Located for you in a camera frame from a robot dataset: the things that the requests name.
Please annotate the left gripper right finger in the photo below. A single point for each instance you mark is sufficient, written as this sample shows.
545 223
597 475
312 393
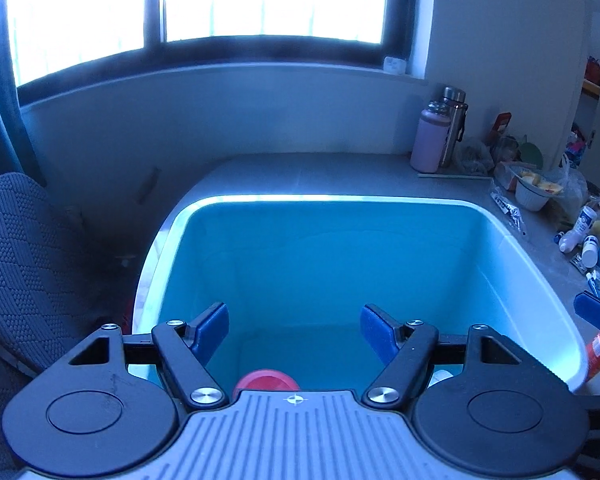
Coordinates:
405 350

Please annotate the small white capped bottle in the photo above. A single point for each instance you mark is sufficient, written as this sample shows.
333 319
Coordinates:
589 252

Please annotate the red round object in bin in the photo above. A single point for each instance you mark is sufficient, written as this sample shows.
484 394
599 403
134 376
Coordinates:
265 380

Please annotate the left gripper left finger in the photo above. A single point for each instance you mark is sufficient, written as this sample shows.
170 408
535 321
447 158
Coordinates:
184 350

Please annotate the pink water bottle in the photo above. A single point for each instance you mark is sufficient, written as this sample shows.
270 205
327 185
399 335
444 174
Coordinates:
433 127

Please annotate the dark patterned fabric chair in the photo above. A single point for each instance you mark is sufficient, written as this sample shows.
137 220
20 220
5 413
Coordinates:
57 285

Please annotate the white bowl with food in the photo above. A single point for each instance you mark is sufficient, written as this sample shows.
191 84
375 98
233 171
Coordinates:
533 189

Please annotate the steel thermos bottle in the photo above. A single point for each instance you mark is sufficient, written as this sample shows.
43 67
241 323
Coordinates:
455 100

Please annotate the white plastic storage bin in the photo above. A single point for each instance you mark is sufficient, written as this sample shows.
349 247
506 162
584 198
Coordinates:
295 271

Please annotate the clear plastic bag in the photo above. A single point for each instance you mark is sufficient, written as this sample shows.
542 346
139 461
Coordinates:
574 193

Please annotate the white lotion bottle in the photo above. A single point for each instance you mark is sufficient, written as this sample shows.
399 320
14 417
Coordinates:
579 231

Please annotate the silver snack wrapper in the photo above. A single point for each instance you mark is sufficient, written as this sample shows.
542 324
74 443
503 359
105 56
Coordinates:
510 211

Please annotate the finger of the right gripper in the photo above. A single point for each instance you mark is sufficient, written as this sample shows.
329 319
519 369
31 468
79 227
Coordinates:
587 306

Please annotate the small white box on sill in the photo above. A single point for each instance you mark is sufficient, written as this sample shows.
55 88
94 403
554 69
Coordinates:
394 66

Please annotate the red tube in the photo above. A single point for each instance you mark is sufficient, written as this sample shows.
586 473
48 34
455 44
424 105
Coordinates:
593 354

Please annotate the dark window frame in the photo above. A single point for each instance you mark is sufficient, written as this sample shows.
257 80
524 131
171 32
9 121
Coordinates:
158 55

